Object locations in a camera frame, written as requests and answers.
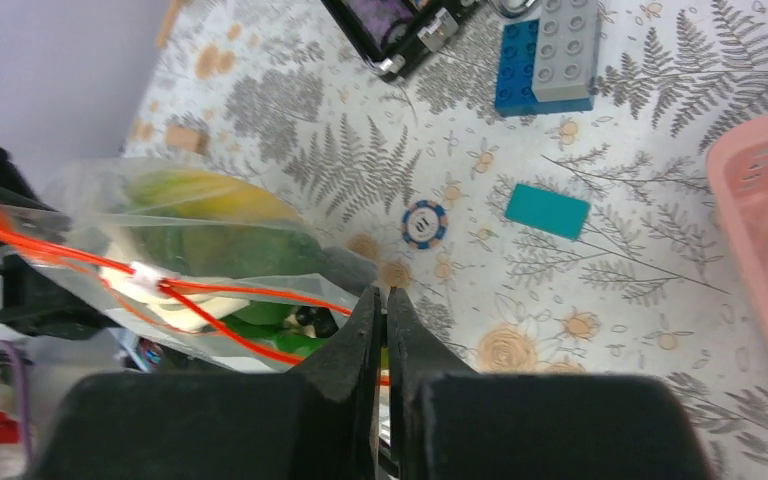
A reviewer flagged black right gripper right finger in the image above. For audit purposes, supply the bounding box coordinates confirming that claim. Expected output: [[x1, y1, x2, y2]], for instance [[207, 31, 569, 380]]
[[387, 288, 713, 479]]

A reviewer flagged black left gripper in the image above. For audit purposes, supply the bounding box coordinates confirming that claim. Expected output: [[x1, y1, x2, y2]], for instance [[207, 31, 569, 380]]
[[0, 146, 117, 340]]

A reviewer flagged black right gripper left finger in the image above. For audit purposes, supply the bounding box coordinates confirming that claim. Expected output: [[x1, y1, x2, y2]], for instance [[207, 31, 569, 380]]
[[26, 287, 384, 479]]

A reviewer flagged green toy cabbage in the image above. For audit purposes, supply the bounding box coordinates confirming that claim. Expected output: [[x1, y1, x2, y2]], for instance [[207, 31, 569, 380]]
[[131, 225, 325, 279]]

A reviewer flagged yellow toy banana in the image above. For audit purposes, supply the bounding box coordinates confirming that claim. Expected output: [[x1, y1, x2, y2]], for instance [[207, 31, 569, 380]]
[[125, 168, 302, 224]]

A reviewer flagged clear zip bag orange zipper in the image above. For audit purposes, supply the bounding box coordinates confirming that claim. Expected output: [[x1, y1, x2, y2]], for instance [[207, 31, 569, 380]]
[[0, 158, 378, 371]]

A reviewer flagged dark toy grape bunch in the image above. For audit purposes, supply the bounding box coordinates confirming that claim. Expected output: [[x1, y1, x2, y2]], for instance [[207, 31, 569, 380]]
[[284, 306, 339, 339]]

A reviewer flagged green toy chili pepper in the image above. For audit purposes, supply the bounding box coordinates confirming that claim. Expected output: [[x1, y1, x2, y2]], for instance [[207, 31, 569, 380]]
[[221, 301, 329, 357]]

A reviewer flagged white toy garlic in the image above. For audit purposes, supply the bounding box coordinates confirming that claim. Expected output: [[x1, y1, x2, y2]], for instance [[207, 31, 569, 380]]
[[99, 266, 250, 333]]

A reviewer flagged blue poker chip on table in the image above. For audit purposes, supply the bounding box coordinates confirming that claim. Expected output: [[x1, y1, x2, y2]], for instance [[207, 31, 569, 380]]
[[401, 200, 448, 250]]

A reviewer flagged floral tablecloth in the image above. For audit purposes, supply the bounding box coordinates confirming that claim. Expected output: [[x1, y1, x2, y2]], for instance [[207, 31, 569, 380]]
[[124, 1, 768, 479]]

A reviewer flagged teal toy brick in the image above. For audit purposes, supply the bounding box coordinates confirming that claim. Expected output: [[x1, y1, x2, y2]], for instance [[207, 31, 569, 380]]
[[504, 184, 591, 240]]

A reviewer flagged blue toy brick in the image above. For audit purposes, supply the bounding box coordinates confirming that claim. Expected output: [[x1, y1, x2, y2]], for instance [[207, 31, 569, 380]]
[[494, 20, 594, 117]]

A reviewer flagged grey toy brick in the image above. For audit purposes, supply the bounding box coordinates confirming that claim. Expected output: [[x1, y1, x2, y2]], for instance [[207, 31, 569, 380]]
[[532, 0, 600, 102]]

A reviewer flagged black poker chip case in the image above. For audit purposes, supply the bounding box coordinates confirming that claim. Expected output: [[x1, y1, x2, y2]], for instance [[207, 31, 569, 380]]
[[322, 0, 481, 83]]

